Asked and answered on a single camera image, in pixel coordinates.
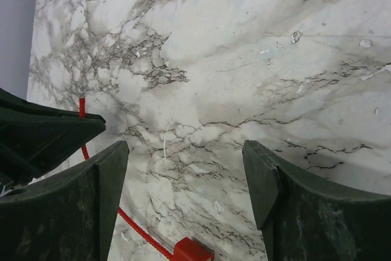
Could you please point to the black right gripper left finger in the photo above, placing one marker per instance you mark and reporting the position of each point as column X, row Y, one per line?
column 68, row 216

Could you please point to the red padlock with cable shackle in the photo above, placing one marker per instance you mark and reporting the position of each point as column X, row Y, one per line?
column 184, row 250

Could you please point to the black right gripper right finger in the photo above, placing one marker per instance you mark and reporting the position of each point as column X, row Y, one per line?
column 303, row 216

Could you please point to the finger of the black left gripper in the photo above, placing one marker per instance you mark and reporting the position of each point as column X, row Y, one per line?
column 36, row 139

